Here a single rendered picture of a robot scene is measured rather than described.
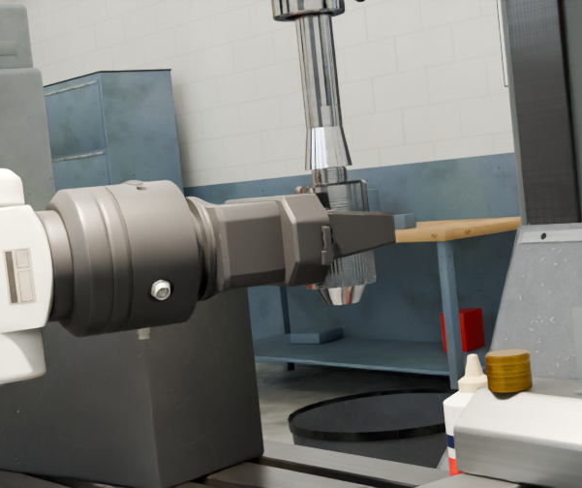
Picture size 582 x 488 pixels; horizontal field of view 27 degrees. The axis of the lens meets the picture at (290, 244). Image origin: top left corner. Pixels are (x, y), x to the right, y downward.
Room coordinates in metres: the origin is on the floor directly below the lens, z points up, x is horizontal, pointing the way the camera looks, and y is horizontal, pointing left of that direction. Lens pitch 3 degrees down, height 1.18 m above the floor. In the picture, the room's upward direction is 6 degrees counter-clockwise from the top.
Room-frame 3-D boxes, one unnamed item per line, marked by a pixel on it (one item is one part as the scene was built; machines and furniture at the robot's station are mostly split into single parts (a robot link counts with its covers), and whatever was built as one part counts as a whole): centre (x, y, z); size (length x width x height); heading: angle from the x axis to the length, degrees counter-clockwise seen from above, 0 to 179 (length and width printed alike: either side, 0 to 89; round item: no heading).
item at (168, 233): (0.75, 0.06, 1.14); 0.13 x 0.12 x 0.10; 25
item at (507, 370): (0.60, -0.10, 1.07); 0.02 x 0.02 x 0.02
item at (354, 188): (0.79, -0.03, 1.17); 0.05 x 0.05 x 0.01
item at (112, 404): (1.02, 0.16, 1.05); 0.22 x 0.12 x 0.20; 49
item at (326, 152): (0.79, -0.03, 1.23); 0.03 x 0.03 x 0.11
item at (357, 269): (0.79, -0.03, 1.13); 0.05 x 0.05 x 0.06
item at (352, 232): (0.76, -0.04, 1.14); 0.06 x 0.02 x 0.03; 115
